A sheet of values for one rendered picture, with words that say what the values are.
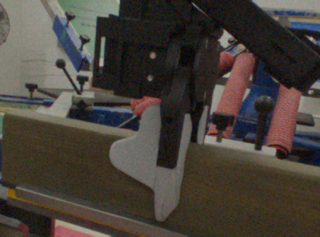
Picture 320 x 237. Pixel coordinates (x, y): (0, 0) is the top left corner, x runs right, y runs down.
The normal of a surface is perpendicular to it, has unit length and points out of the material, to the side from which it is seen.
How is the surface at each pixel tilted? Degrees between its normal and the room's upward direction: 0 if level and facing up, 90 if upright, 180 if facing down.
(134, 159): 84
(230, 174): 89
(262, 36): 93
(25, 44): 90
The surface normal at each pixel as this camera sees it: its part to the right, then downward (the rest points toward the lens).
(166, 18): -0.36, 0.18
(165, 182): -0.38, 0.42
